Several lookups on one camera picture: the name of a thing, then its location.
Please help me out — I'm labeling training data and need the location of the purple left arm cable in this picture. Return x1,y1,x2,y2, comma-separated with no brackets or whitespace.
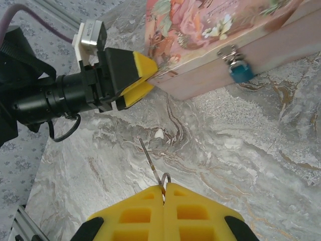
0,4,76,44

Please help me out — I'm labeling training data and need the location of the silver key ring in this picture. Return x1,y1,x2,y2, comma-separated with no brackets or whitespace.
160,172,173,189

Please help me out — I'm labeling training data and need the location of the small silver key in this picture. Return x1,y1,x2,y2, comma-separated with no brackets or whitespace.
138,136,165,200

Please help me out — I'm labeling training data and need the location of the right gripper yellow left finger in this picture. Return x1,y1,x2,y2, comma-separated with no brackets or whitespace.
72,185,166,241

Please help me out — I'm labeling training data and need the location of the silver box hasp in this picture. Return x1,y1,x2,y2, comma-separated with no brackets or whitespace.
216,44,239,64

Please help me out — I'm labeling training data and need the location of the blue padlock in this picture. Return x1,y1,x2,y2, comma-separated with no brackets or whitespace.
226,56,255,84

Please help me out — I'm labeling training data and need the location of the thin black left wrist cable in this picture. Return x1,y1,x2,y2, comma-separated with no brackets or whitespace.
48,113,82,143

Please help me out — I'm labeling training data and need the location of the aluminium front beam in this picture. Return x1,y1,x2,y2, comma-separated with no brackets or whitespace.
12,204,49,241

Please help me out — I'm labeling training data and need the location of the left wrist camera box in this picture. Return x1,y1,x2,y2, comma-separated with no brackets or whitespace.
72,20,108,65

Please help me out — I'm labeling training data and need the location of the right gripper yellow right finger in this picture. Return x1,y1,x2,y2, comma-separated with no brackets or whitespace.
163,182,259,241

